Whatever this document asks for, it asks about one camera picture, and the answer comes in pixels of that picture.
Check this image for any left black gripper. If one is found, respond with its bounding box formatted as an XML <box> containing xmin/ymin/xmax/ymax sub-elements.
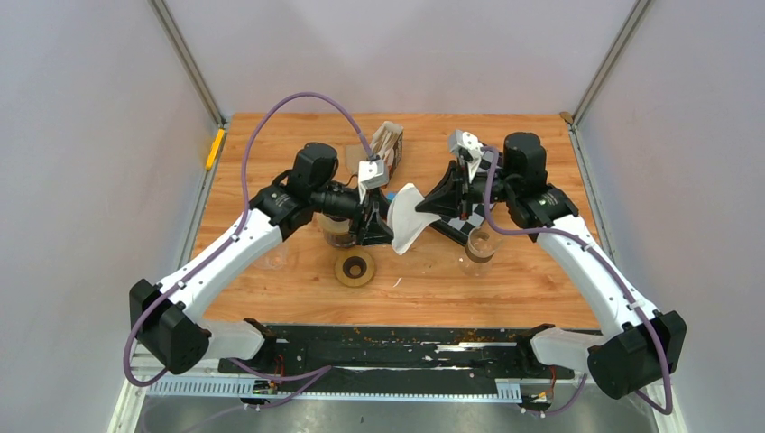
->
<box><xmin>312</xmin><ymin>182</ymin><xmax>401</xmax><ymax>249</ymax></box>

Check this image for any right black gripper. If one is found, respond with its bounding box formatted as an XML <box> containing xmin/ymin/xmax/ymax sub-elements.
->
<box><xmin>415</xmin><ymin>157</ymin><xmax>518</xmax><ymax>221</ymax></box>

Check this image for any white paper coffee filter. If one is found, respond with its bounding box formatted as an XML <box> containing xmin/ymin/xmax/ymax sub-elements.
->
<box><xmin>387</xmin><ymin>183</ymin><xmax>440</xmax><ymax>255</ymax></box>

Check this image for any glass coffee carafe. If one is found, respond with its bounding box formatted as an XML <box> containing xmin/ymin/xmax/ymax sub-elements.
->
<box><xmin>317</xmin><ymin>214</ymin><xmax>357</xmax><ymax>249</ymax></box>

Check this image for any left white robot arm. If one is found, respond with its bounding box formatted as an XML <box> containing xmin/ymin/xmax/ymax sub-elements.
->
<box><xmin>129</xmin><ymin>143</ymin><xmax>393</xmax><ymax>374</ymax></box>

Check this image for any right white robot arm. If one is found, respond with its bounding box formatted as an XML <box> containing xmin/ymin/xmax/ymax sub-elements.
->
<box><xmin>416</xmin><ymin>130</ymin><xmax>687</xmax><ymax>400</ymax></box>

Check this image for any orange filter box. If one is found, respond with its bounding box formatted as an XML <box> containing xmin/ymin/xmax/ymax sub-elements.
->
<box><xmin>345</xmin><ymin>121</ymin><xmax>404</xmax><ymax>181</ymax></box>

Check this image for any black white chessboard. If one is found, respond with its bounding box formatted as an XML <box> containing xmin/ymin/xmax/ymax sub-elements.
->
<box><xmin>416</xmin><ymin>152</ymin><xmax>493</xmax><ymax>246</ymax></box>

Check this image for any clear glass beaker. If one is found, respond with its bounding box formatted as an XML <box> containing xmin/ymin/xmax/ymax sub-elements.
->
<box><xmin>458</xmin><ymin>227</ymin><xmax>503</xmax><ymax>277</ymax></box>

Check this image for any small clear glass cup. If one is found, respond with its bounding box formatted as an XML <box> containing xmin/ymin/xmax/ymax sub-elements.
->
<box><xmin>258</xmin><ymin>243</ymin><xmax>289</xmax><ymax>271</ymax></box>

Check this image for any yellow marker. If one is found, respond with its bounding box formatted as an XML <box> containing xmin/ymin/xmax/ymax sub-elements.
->
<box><xmin>205</xmin><ymin>128</ymin><xmax>226</xmax><ymax>171</ymax></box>

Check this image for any small wooden dripper ring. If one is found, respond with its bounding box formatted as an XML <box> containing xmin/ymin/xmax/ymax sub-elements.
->
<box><xmin>333</xmin><ymin>250</ymin><xmax>377</xmax><ymax>290</ymax></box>

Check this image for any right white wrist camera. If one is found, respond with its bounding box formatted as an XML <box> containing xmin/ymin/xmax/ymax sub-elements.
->
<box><xmin>447</xmin><ymin>130</ymin><xmax>484</xmax><ymax>183</ymax></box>

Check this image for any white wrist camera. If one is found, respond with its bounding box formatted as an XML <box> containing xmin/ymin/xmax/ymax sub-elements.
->
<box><xmin>447</xmin><ymin>130</ymin><xmax>484</xmax><ymax>183</ymax></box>
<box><xmin>357</xmin><ymin>159</ymin><xmax>390</xmax><ymax>190</ymax></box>

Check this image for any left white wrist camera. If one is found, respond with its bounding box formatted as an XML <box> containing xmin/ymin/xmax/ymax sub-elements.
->
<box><xmin>357</xmin><ymin>159</ymin><xmax>390</xmax><ymax>190</ymax></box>

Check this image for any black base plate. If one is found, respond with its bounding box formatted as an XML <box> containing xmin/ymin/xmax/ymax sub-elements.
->
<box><xmin>245</xmin><ymin>325</ymin><xmax>576</xmax><ymax>395</ymax></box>

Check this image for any aluminium frame rail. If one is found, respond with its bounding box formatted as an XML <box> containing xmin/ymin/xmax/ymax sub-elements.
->
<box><xmin>122</xmin><ymin>336</ymin><xmax>674</xmax><ymax>402</ymax></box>

